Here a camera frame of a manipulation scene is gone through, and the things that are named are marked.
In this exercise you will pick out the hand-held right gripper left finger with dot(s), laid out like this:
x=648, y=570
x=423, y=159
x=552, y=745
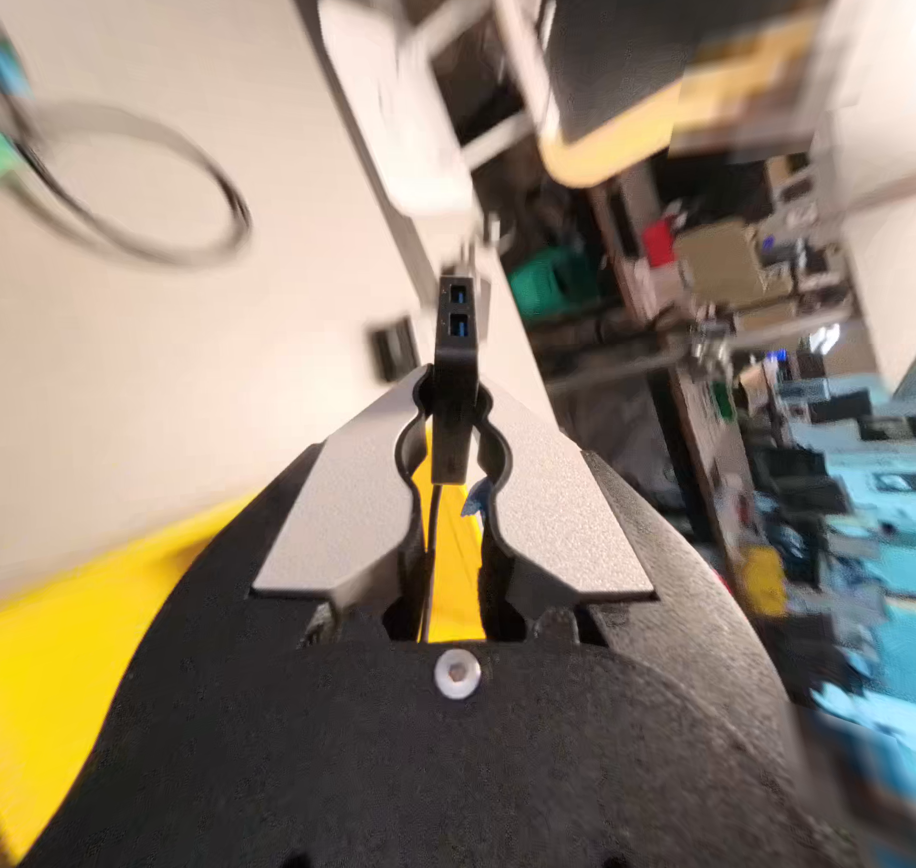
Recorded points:
x=336, y=524

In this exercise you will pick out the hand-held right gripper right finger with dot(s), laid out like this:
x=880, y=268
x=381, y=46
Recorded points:
x=572, y=524

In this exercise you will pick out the black square usb hub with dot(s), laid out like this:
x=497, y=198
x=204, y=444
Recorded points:
x=454, y=396

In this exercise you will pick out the yellow plastic bin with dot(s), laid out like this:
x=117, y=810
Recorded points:
x=71, y=632

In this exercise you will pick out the dark flat device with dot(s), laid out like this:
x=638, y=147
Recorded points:
x=393, y=349

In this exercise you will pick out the green plastic bin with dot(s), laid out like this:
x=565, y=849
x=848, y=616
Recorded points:
x=558, y=281

